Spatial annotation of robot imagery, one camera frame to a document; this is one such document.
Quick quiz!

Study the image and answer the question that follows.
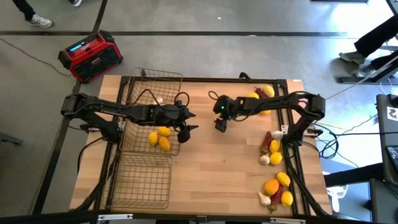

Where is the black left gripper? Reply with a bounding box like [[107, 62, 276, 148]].
[[154, 103, 200, 145]]

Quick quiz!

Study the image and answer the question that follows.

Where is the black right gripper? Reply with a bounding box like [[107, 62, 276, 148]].
[[212, 95, 241, 133]]

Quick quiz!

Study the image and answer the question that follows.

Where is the orange-tinted lemon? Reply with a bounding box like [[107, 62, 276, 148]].
[[158, 136, 171, 152]]

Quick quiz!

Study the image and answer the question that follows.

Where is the round orange fruit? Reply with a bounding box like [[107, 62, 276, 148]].
[[264, 179, 280, 196]]

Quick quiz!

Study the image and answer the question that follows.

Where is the red and black radio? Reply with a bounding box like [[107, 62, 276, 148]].
[[57, 29, 124, 84]]

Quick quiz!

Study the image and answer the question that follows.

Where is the white floor object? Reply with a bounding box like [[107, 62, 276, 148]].
[[326, 185, 349, 212]]

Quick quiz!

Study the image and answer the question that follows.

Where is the thin white pole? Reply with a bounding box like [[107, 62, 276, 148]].
[[307, 55, 398, 108]]

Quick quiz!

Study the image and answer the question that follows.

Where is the black floor beam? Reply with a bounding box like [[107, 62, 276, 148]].
[[323, 163, 385, 187]]

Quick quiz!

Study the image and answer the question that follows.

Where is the black desk foot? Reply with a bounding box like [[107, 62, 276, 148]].
[[338, 60, 398, 85]]

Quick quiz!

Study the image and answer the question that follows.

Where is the dark grey desk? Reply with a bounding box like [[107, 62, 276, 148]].
[[368, 93, 398, 224]]

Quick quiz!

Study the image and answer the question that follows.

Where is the dark grey floor object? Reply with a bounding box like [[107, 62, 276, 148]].
[[0, 132, 24, 146]]

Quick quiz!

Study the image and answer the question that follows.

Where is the person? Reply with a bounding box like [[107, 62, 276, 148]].
[[11, 0, 83, 29], [338, 14, 398, 78]]

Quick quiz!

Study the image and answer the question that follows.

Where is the black aluminium table frame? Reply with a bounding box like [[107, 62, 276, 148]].
[[71, 76, 332, 218]]

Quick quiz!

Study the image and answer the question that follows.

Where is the rectangular wire basket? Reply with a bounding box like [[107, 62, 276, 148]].
[[119, 101, 183, 157], [126, 67, 183, 105], [104, 152, 173, 210]]

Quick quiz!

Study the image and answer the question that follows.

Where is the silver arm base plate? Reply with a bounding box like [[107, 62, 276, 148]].
[[280, 124, 323, 138]]

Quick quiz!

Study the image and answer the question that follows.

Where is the black cable bundle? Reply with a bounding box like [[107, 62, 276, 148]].
[[303, 113, 379, 169]]

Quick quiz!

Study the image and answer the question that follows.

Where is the silver frame bracket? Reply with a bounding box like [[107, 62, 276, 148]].
[[98, 213, 134, 222], [269, 217, 306, 224]]

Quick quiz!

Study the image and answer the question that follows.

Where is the thin grey floor cable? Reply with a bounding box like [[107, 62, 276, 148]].
[[0, 37, 74, 78]]

